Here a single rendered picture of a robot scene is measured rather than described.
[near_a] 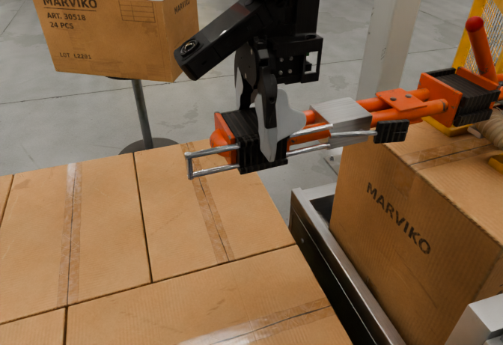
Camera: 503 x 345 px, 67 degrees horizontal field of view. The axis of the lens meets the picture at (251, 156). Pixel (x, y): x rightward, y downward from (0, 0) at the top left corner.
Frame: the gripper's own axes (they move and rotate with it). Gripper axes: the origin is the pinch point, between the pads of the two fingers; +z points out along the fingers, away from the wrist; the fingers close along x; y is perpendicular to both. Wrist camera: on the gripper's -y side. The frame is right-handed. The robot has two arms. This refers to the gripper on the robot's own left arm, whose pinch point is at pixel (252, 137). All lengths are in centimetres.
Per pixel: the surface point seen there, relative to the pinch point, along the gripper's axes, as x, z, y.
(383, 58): 94, 38, 99
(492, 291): -19.8, 24.9, 33.6
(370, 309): -6, 47, 25
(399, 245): -3.4, 30.3, 29.9
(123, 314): 16, 54, -26
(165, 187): 58, 54, -9
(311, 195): 33, 49, 31
